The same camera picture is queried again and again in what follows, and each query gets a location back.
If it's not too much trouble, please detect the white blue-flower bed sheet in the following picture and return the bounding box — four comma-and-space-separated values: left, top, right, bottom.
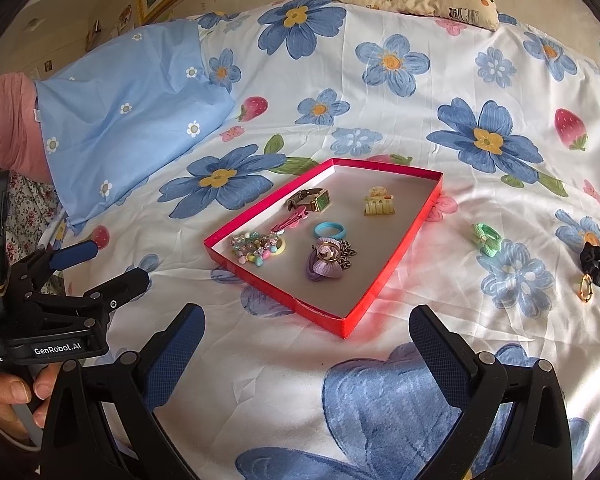
10, 0, 600, 480

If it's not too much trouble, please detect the blue hair tie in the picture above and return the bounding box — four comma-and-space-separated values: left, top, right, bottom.
313, 221, 350, 241

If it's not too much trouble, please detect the black scrunchie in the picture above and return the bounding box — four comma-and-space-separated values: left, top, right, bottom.
580, 241, 600, 288

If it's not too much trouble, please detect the green bow hair tie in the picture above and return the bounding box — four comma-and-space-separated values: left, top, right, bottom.
471, 222, 502, 258

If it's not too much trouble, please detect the dark metal chain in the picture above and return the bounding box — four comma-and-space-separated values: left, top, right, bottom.
330, 239, 360, 269

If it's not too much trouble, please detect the person's left hand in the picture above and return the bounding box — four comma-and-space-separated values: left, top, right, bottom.
0, 360, 64, 457

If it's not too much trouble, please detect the pink cloth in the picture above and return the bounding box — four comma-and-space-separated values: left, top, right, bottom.
0, 72, 52, 184

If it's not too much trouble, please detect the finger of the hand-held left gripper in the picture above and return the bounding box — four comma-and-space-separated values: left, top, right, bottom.
27, 267, 151, 332
9, 238, 100, 302

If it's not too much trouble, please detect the red cardboard box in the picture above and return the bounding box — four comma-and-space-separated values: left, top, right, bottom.
203, 157, 445, 340

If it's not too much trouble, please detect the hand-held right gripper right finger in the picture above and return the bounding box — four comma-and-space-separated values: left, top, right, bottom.
408, 304, 574, 480

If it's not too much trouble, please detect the gold wristwatch green dial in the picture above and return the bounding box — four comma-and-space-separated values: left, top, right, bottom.
286, 187, 332, 214

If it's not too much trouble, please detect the purple bow hair tie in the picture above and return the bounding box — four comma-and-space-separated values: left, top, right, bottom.
304, 239, 349, 281

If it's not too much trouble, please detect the yellow chain-link clip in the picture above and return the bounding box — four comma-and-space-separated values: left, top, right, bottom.
577, 274, 597, 304

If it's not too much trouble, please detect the light blue flowered pillow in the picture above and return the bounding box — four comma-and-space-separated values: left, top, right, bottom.
32, 19, 237, 237

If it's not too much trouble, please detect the pastel beaded bracelet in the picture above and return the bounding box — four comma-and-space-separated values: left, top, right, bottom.
230, 230, 277, 267

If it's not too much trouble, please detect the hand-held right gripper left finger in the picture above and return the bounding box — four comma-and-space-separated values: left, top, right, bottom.
40, 302, 206, 480

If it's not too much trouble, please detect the yellow hair claw clip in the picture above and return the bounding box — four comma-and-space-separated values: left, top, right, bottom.
362, 186, 395, 217

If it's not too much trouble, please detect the pink hair clip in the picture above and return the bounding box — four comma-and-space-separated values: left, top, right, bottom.
270, 208, 311, 234

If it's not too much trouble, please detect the small-flower print cloth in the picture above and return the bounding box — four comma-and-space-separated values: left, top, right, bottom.
0, 155, 64, 267

